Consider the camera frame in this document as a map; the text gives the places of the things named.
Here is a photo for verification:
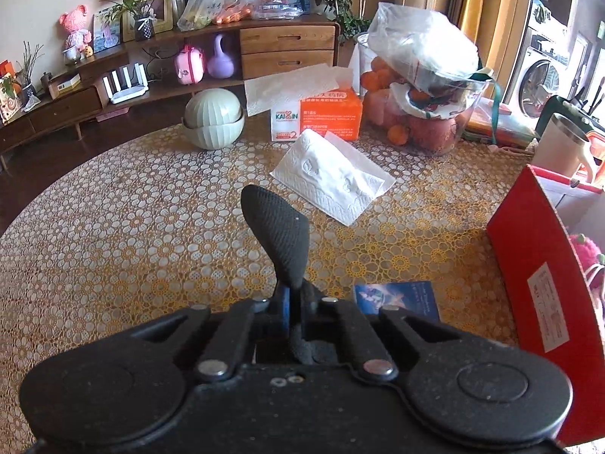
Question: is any black sock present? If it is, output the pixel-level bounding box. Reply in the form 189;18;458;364
240;185;337;365

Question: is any blue card box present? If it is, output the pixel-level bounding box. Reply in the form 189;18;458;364
353;281;440;321

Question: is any white tissue pack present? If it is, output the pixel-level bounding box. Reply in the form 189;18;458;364
271;129;395;227

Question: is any green round ceramic jar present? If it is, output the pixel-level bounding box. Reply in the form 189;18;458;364
181;88;245;151

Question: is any orange tissue box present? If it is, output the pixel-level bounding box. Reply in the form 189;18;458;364
244;64;362;143

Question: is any red and white cardboard box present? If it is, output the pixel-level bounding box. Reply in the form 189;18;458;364
487;165;604;445

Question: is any purple vase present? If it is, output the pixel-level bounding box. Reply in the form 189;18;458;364
207;34;235;79

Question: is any colourful flat box stack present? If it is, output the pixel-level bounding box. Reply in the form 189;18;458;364
462;97;535;150

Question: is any white wifi router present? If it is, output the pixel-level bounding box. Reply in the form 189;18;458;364
102;62;149;104

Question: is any clear fruit basket with bag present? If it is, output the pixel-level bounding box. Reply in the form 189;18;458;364
360;2;501;156

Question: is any pink plush strawberry toy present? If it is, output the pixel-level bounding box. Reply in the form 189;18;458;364
569;234;604;293

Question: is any wooden tv cabinet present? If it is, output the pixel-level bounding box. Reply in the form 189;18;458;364
1;16;340;155

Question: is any plastic bag with oranges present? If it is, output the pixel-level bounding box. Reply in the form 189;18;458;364
176;0;252;32

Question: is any framed picture with plant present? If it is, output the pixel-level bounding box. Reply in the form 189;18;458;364
101;0;173;42

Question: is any pink teddy bear figure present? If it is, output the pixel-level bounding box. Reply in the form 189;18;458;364
59;4;93;66

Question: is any white washing machine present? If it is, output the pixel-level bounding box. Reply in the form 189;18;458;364
506;0;572;123

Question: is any cream mug with handle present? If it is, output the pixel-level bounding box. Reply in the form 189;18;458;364
531;113;598;183

